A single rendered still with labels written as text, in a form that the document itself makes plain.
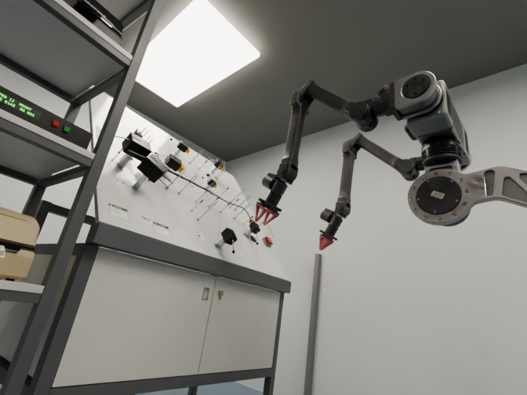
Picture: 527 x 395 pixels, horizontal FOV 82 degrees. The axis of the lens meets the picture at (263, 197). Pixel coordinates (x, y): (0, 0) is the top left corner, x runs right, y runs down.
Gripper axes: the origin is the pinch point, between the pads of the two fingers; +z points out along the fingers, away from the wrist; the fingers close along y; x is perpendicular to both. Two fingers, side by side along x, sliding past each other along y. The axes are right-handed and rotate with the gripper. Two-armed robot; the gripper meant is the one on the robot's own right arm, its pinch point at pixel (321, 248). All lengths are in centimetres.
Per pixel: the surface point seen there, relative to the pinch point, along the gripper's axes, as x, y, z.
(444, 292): 35, -100, -11
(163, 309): 5, 76, 45
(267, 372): 10, 2, 71
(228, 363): 11, 34, 64
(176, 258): 0, 79, 26
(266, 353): 6, 5, 63
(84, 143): -10, 122, 1
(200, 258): -3, 67, 25
